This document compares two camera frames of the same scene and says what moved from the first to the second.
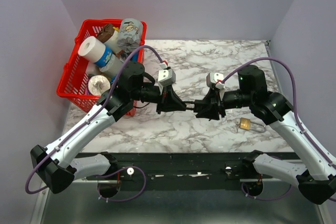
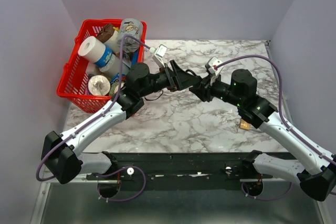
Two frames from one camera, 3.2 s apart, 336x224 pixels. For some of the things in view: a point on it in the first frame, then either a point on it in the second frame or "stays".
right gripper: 214,97 → 201,92
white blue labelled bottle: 108,63 stays
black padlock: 200,105 → 188,70
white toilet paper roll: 92,49 stays
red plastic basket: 73,84 stays
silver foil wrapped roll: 98,84 stays
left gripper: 170,101 → 178,78
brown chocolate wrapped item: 106,32 stays
